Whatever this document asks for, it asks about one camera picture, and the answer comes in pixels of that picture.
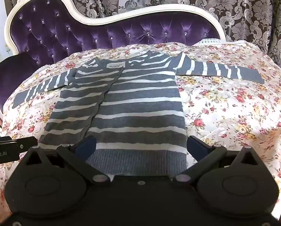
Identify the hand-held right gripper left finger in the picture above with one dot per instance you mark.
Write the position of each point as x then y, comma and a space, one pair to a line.
86, 146

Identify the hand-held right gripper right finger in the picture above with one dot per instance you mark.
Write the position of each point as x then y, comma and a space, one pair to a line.
196, 146

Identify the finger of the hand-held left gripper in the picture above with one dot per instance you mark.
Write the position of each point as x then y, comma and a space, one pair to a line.
25, 143

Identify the grey white striped sweater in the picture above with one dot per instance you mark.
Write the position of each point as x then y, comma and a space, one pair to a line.
135, 103

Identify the floral blanket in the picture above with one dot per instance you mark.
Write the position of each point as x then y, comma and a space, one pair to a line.
230, 108

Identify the white lace cloth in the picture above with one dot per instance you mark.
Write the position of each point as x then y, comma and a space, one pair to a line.
208, 41

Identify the purple tufted sofa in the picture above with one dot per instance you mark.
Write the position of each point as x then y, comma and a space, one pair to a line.
60, 35

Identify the damask patterned curtain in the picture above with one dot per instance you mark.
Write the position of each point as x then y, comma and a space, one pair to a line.
237, 7

